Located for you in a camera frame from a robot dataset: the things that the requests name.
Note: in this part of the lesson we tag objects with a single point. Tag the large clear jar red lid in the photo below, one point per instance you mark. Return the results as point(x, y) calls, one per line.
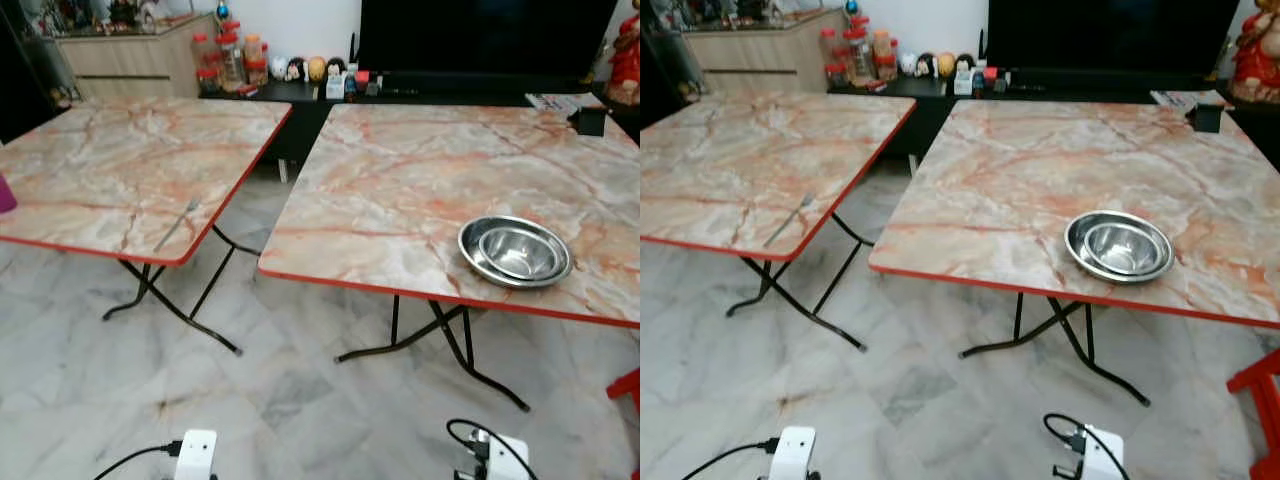
point(232, 62)
point(859, 57)

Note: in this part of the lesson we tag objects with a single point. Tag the small jar red lid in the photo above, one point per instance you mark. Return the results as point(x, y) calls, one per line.
point(208, 82)
point(837, 76)
point(258, 73)
point(887, 68)

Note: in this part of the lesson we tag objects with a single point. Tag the purple plastic cup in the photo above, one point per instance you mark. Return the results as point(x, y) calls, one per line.
point(6, 195)

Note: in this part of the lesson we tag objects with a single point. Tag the red plastic stool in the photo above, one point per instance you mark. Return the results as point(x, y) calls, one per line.
point(1262, 390)
point(628, 390)

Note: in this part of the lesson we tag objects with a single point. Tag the dark round toy figurine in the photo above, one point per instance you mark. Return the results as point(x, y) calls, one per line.
point(965, 63)
point(337, 68)

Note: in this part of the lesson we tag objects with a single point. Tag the black white toy figurine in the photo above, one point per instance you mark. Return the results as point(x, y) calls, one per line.
point(926, 65)
point(297, 70)

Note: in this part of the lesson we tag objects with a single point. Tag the white round toy figurine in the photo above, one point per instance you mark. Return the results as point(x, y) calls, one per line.
point(908, 63)
point(279, 68)

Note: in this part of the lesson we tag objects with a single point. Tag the red gold deity statue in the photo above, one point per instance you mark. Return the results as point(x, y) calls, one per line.
point(1258, 60)
point(625, 65)

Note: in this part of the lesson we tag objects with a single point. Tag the small black box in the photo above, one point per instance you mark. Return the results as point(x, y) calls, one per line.
point(1205, 118)
point(590, 122)

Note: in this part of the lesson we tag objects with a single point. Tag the silver metal fork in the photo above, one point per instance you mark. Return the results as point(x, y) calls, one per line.
point(177, 225)
point(790, 220)

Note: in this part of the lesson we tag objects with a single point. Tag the yellow round toy figurine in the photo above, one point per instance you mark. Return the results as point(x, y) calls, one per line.
point(317, 69)
point(945, 64)

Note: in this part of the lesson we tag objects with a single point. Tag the small white box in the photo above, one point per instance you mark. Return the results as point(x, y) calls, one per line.
point(336, 86)
point(964, 83)

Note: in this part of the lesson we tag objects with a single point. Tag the small steel bowl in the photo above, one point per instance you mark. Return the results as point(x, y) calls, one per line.
point(1125, 252)
point(520, 258)

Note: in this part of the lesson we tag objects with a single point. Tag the black folding table leg frame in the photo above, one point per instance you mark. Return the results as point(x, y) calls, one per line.
point(800, 301)
point(395, 320)
point(1018, 318)
point(180, 307)

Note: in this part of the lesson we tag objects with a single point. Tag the jar with orange contents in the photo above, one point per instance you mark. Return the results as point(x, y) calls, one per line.
point(253, 50)
point(882, 45)

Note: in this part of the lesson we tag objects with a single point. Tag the large steel bowl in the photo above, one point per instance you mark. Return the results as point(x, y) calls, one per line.
point(470, 255)
point(1075, 250)

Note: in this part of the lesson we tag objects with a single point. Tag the printed paper leaflet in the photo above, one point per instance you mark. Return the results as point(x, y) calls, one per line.
point(560, 101)
point(1185, 98)

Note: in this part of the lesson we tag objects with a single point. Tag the black flat television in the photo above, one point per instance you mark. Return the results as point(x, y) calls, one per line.
point(480, 35)
point(1110, 32)

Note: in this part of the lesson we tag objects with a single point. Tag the black display shelf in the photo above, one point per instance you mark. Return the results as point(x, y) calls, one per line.
point(25, 70)
point(660, 60)

